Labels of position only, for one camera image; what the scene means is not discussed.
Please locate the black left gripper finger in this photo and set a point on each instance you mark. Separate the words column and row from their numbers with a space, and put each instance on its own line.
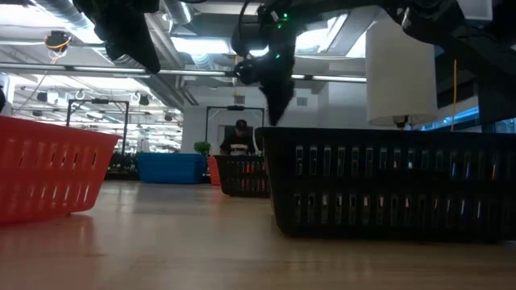
column 129, row 40

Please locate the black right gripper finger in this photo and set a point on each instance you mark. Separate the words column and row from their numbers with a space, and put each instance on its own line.
column 280, row 100

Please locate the black plastic basket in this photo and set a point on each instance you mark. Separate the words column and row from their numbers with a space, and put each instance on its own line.
column 231, row 158
column 383, row 184

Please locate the orange plastic basket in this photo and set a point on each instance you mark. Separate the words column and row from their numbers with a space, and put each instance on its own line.
column 48, row 169
column 213, row 171

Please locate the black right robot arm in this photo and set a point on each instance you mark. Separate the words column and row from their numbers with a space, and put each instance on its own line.
column 427, row 20

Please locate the long ceiling light bar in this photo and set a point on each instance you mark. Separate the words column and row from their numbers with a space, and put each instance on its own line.
column 101, row 69

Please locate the person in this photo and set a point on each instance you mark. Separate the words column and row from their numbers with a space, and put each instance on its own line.
column 238, row 145

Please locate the green potted room plant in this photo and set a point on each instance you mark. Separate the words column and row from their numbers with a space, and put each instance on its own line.
column 202, row 147

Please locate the blue plastic basket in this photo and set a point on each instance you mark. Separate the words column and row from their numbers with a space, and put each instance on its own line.
column 171, row 169

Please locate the black background rig frame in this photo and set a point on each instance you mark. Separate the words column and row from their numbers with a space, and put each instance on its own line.
column 98, row 101
column 235, row 108

